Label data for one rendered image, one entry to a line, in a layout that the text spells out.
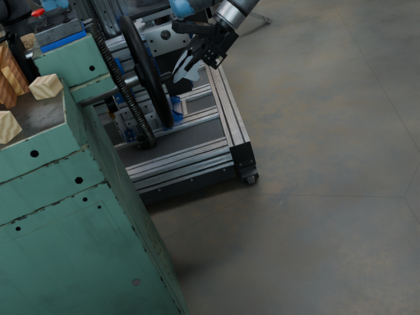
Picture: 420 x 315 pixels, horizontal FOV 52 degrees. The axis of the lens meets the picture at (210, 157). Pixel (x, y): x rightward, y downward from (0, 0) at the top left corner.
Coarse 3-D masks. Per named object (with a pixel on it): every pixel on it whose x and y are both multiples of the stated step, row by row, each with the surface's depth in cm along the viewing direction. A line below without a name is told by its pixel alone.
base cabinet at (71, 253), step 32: (96, 128) 113; (96, 192) 92; (128, 192) 118; (32, 224) 91; (64, 224) 93; (96, 224) 96; (128, 224) 99; (0, 256) 92; (32, 256) 95; (64, 256) 97; (96, 256) 100; (128, 256) 103; (160, 256) 126; (0, 288) 96; (32, 288) 99; (64, 288) 102; (96, 288) 105; (128, 288) 109; (160, 288) 113
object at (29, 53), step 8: (16, 40) 92; (16, 48) 90; (24, 48) 97; (32, 48) 95; (16, 56) 90; (24, 56) 93; (24, 64) 92; (32, 64) 98; (24, 72) 93; (32, 72) 94; (32, 80) 94
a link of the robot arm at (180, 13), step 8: (176, 0) 114; (184, 0) 114; (192, 0) 115; (200, 0) 116; (208, 0) 116; (176, 8) 115; (184, 8) 115; (192, 8) 116; (200, 8) 117; (176, 16) 119; (184, 16) 118
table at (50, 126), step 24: (24, 96) 90; (72, 96) 94; (24, 120) 80; (48, 120) 77; (72, 120) 82; (0, 144) 75; (24, 144) 74; (48, 144) 75; (72, 144) 77; (0, 168) 75; (24, 168) 76
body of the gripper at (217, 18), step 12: (216, 24) 115; (228, 24) 112; (204, 36) 114; (216, 36) 115; (228, 36) 116; (192, 48) 115; (204, 48) 113; (216, 48) 114; (228, 48) 117; (204, 60) 116
